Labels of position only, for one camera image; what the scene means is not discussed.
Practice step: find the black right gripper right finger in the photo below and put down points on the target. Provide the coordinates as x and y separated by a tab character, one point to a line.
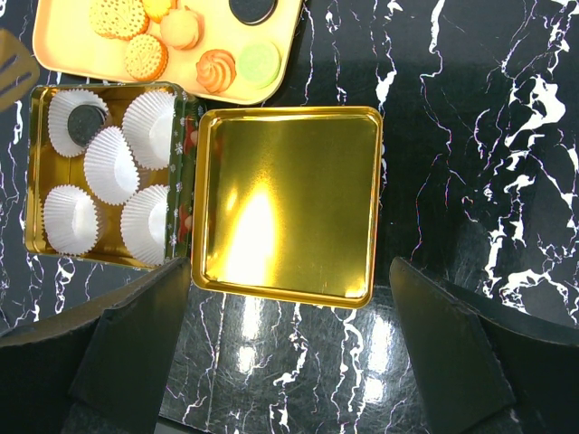
482	367

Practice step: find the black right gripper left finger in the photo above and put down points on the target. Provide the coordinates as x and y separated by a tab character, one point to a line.
110	355

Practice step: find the black sandwich cookie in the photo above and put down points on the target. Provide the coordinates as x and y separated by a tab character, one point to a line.
85	122
252	12

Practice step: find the metal tongs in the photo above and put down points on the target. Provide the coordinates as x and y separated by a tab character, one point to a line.
20	71

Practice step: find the large round dotted biscuit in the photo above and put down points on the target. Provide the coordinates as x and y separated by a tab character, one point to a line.
118	19

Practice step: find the white paper cup bottom-left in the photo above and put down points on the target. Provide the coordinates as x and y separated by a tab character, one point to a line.
71	220

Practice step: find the white paper cup bottom-right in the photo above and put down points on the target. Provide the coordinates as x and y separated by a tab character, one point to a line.
143	224

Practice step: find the white paper cup centre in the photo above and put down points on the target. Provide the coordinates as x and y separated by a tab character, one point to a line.
109	167

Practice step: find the green decorated cookie tin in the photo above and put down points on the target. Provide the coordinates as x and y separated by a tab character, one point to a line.
48	169

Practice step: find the gold tin lid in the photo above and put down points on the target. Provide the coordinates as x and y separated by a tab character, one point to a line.
286	203

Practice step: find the white paper cup top-right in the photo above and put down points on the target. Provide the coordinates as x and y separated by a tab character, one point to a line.
147	127

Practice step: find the white paper cup top-left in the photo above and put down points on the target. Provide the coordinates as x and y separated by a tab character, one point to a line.
60	108

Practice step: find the small round dotted biscuit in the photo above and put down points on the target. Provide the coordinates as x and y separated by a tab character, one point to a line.
146	57

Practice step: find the orange swirl cookie lower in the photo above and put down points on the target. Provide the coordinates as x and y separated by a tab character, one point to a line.
216	71

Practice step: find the green sandwich cookie right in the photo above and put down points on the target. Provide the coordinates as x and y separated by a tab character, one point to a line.
259	63

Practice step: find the yellow plastic tray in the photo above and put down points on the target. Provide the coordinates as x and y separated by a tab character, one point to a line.
63	40

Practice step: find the plain orange macaron cookie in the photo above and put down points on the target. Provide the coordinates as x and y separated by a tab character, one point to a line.
182	29

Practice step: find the orange fish cookie centre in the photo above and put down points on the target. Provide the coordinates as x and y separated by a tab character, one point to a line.
157	9

